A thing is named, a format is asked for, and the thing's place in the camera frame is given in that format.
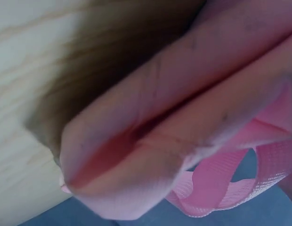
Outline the person's right hand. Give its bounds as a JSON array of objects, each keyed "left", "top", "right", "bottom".
[{"left": 59, "top": 0, "right": 292, "bottom": 221}]

